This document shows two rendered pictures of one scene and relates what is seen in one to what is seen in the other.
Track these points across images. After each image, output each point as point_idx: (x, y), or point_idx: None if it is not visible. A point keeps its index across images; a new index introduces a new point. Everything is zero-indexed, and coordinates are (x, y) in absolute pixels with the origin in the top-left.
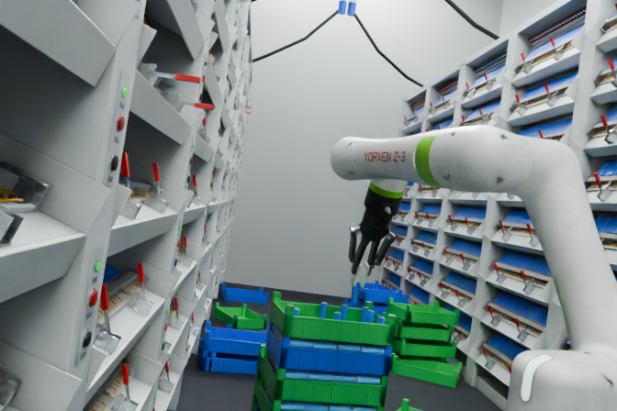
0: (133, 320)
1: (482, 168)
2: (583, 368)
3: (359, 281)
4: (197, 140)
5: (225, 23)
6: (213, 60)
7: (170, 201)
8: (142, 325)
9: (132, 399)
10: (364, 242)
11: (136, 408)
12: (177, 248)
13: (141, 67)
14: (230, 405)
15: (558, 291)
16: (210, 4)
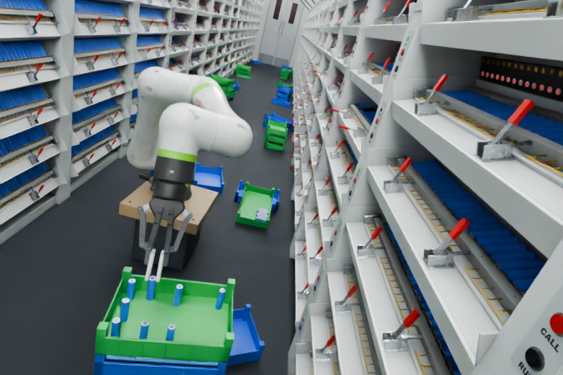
0: (323, 215)
1: None
2: None
3: (148, 278)
4: (375, 186)
5: (512, 28)
6: (417, 106)
7: None
8: (319, 215)
9: (313, 274)
10: (173, 220)
11: (309, 269)
12: (335, 237)
13: (349, 112)
14: None
15: (159, 134)
16: (395, 62)
